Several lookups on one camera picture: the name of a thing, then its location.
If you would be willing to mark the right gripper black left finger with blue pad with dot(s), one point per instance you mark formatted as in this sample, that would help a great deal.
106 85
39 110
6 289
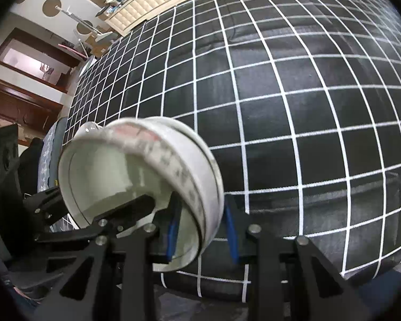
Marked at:
112 278

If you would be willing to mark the white floral ceramic plate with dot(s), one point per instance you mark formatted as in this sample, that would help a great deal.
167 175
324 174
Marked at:
85 128

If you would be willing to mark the dark wooden door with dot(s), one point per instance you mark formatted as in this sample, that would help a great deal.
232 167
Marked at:
27 109

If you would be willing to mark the black white grid tablecloth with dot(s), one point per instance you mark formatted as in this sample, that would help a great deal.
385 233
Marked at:
299 101

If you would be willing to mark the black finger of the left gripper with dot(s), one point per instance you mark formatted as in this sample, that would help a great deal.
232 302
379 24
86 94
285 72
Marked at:
46 207
112 222

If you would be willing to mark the white floral ceramic bowl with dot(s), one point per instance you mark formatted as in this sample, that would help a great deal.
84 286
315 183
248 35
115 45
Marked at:
152 156

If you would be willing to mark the grey patterned sofa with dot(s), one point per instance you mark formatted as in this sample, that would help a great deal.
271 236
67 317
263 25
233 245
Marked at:
50 154

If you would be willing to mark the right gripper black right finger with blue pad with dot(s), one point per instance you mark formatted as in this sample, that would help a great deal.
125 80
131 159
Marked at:
292 279

